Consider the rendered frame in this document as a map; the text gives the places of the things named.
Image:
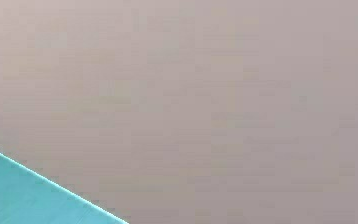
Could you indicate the turquoise table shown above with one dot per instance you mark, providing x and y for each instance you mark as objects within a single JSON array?
[{"x": 27, "y": 196}]

